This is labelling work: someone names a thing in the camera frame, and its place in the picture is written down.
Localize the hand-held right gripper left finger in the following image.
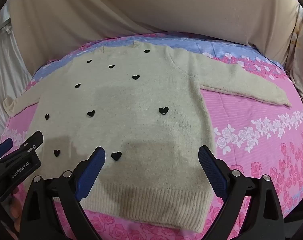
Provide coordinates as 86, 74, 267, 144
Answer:
18, 146, 107, 240

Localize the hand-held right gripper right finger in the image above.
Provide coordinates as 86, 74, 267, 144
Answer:
198, 145, 285, 240

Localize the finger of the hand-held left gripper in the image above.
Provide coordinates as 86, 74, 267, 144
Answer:
18, 131, 44, 157
0, 137, 14, 161

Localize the cream sweater with black hearts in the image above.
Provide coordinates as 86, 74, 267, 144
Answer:
2, 41, 291, 232

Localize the person's left hand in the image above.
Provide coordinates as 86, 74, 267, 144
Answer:
11, 186, 25, 233

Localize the pink floral bedsheet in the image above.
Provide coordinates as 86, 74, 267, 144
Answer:
0, 31, 303, 240

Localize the beige draped cloth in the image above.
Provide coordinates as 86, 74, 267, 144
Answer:
8, 0, 303, 68

